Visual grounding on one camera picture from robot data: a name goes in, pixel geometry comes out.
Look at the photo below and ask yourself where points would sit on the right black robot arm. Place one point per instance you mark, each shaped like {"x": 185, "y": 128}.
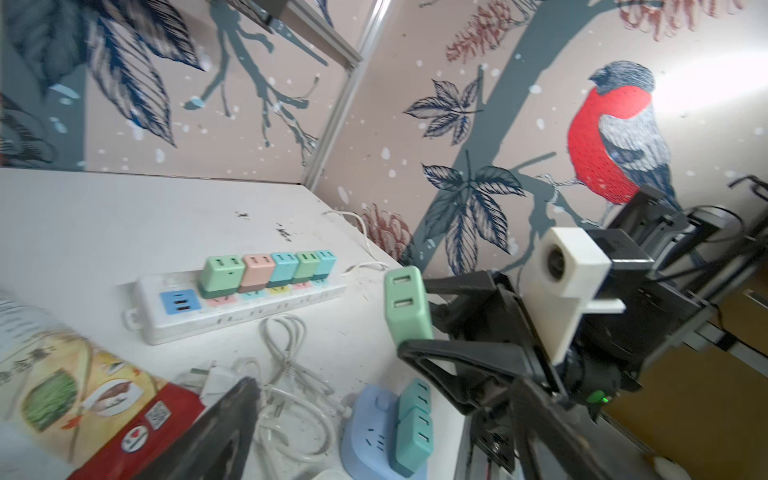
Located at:
{"x": 706, "y": 282}

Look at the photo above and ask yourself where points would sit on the teal plug adapter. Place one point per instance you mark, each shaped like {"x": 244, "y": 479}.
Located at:
{"x": 326, "y": 262}
{"x": 285, "y": 266}
{"x": 413, "y": 443}
{"x": 416, "y": 396}

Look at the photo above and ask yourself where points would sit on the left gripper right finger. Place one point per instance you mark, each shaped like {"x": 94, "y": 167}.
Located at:
{"x": 535, "y": 415}

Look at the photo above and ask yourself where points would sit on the blue cube power socket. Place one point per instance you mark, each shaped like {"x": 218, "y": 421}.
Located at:
{"x": 368, "y": 436}

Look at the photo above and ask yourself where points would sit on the red white snack bag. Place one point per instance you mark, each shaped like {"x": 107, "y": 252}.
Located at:
{"x": 71, "y": 409}

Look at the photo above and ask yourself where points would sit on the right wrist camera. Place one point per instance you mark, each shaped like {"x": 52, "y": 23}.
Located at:
{"x": 576, "y": 272}

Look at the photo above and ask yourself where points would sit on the pink plug adapter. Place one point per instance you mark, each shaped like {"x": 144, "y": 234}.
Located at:
{"x": 258, "y": 271}

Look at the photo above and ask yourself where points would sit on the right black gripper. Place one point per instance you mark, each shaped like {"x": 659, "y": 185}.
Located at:
{"x": 607, "y": 352}

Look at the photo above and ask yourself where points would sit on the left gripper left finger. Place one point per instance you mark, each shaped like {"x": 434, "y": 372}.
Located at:
{"x": 217, "y": 445}

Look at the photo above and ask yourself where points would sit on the green plug adapter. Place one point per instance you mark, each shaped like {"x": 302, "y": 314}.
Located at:
{"x": 221, "y": 276}
{"x": 407, "y": 310}
{"x": 307, "y": 264}

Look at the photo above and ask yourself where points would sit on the white colourful power strip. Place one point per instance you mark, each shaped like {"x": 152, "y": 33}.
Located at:
{"x": 169, "y": 307}

